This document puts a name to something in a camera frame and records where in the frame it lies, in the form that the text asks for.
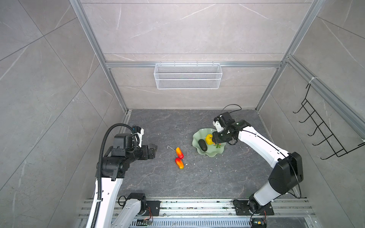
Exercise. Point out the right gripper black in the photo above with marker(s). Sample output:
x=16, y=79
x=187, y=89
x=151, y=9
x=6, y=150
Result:
x=216, y=139

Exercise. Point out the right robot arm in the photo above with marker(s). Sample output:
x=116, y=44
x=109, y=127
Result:
x=287, y=168

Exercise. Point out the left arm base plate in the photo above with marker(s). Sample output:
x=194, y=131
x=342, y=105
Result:
x=150, y=207

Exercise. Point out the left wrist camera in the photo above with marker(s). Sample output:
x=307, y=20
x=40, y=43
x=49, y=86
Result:
x=138, y=133

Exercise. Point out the yellow fruit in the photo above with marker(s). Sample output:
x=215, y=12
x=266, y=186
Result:
x=209, y=139

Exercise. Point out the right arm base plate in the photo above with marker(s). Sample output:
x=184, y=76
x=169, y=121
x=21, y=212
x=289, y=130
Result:
x=250, y=206

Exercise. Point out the red yellow mango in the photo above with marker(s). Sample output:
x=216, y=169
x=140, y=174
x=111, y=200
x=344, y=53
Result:
x=179, y=163
x=179, y=153

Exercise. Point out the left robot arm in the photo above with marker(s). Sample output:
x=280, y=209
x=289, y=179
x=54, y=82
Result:
x=126, y=149

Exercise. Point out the dark avocado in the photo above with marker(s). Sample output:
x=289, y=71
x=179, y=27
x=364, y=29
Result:
x=203, y=145

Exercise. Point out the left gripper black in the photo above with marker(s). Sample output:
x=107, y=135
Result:
x=145, y=156

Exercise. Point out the aluminium mounting rail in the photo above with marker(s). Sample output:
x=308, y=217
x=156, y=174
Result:
x=216, y=208

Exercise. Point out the white wire mesh basket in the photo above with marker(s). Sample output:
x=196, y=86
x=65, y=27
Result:
x=187, y=76

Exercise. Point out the light green wavy bowl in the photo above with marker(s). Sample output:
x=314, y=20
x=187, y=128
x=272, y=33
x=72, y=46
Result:
x=212, y=151

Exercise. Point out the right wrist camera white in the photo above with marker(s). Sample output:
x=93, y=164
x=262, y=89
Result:
x=223, y=121

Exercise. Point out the black wire hook rack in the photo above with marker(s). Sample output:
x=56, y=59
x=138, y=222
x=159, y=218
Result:
x=322, y=128

